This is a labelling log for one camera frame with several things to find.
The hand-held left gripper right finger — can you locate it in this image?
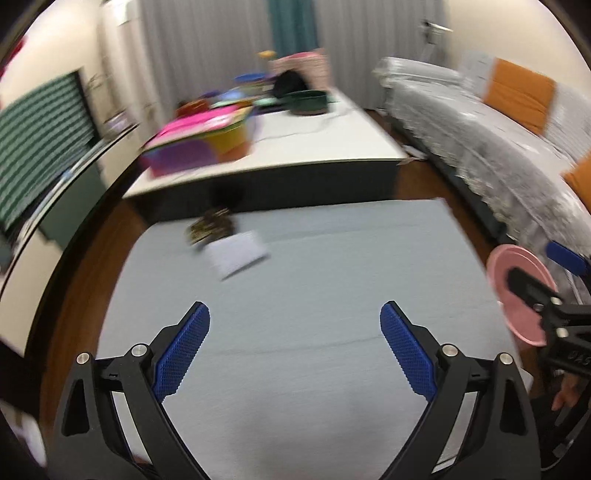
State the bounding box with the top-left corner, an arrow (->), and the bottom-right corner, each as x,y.
379,300 -> 542,480

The person's right hand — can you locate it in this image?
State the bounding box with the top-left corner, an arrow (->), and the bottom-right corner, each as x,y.
551,374 -> 587,411

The orange cushion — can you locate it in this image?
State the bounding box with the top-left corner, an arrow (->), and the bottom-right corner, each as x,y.
561,152 -> 591,204
482,59 -> 557,136

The pink fabric basket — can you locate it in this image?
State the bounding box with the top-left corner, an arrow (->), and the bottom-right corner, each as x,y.
270,51 -> 331,90

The brown patterned scrunchie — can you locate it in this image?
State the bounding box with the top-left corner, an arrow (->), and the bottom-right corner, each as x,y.
185,208 -> 236,245

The pink purple storage box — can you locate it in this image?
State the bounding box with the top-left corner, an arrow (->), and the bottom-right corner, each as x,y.
141,104 -> 259,178

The grey quilted sofa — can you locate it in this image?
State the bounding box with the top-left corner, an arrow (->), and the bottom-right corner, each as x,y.
373,50 -> 591,305

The purple foam net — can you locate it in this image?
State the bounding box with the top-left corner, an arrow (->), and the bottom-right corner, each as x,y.
203,230 -> 269,281

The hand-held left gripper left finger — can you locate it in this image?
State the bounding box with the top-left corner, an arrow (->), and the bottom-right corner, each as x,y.
52,301 -> 212,480

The grey fabric covered table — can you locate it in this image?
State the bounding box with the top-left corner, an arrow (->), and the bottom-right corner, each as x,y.
95,198 -> 532,480

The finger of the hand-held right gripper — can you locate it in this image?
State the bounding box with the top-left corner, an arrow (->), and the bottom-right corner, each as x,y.
505,267 -> 561,308
546,241 -> 591,278

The black bag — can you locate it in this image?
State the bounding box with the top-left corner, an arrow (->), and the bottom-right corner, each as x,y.
272,69 -> 310,100

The green cabinet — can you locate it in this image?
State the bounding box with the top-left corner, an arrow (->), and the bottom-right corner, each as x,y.
39,159 -> 107,252

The grey curtain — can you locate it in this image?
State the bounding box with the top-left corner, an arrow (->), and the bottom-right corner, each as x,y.
139,0 -> 444,112

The dark green round basin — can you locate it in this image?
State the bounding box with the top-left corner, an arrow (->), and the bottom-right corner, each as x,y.
284,90 -> 328,116

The pink round bin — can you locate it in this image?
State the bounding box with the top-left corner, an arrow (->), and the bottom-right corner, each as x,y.
486,244 -> 559,347

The white metal stand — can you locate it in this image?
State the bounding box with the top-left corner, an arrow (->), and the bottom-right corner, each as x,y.
421,18 -> 455,61

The green striped cloth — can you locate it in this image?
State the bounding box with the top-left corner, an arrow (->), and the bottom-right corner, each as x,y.
0,73 -> 100,234

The orange yellow box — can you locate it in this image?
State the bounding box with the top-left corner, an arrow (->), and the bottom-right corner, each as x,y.
210,120 -> 254,163

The teal curtain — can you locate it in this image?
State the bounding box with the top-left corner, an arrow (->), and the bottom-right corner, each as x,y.
268,0 -> 319,54

